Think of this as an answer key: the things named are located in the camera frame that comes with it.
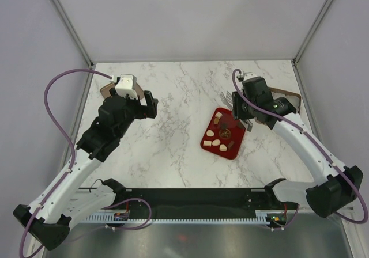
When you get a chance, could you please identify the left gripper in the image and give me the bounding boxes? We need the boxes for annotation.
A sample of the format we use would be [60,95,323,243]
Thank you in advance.
[116,90,158,139]

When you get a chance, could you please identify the steel kitchen tongs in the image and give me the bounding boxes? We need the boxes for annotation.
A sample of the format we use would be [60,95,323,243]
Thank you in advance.
[220,91,253,132]

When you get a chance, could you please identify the cream square chocolate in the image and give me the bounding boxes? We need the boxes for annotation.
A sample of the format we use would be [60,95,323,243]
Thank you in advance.
[215,112,223,119]

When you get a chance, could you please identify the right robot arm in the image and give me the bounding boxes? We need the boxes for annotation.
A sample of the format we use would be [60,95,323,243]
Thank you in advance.
[232,73,368,223]

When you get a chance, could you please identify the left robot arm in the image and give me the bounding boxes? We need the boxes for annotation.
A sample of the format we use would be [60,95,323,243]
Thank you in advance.
[13,91,159,251]

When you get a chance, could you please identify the gold chocolate box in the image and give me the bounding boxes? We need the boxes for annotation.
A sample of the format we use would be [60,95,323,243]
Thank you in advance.
[256,86,302,125]

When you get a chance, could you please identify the cream oval chocolate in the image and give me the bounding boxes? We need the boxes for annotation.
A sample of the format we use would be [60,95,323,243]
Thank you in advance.
[212,139,221,146]

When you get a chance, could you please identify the cream heart chocolate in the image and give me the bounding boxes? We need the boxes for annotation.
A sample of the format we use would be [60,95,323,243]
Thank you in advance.
[219,145,227,151]

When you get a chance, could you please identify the cream rectangular chocolate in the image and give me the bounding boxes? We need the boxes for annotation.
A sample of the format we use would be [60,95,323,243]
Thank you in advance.
[203,141,212,147]

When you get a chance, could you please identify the gold box lid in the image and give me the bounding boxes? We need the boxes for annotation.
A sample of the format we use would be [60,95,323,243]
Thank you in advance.
[100,79,144,100]

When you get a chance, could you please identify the red lacquer tray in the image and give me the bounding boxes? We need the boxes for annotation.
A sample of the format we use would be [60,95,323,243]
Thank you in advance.
[200,107,246,160]

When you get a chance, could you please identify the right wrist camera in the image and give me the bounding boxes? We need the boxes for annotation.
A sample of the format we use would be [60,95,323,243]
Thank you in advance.
[240,72,256,82]

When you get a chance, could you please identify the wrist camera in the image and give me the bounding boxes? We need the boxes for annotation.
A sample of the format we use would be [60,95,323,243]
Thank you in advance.
[240,72,256,82]
[115,74,139,100]

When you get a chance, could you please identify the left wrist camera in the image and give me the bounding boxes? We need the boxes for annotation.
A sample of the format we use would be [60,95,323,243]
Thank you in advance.
[115,74,139,100]

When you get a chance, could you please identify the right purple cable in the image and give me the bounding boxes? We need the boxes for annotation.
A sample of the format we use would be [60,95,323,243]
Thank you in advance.
[232,69,367,232]

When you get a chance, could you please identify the purple cable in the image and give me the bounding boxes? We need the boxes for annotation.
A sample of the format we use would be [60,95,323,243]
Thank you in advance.
[232,69,367,232]
[18,69,153,256]

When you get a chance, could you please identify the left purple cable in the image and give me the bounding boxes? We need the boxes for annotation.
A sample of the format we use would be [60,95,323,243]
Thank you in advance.
[18,69,153,256]

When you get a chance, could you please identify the left aluminium frame post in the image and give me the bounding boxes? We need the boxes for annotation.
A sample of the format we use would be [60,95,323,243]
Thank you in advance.
[50,0,94,68]

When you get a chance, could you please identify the aluminium frame post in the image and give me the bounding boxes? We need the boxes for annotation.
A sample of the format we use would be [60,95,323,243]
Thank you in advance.
[50,0,94,68]
[291,0,335,67]

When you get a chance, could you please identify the white cable duct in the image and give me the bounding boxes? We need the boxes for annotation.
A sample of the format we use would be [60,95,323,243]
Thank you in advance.
[82,210,286,225]

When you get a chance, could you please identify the right aluminium frame post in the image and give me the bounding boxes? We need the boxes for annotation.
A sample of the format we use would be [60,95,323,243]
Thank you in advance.
[291,0,335,67]

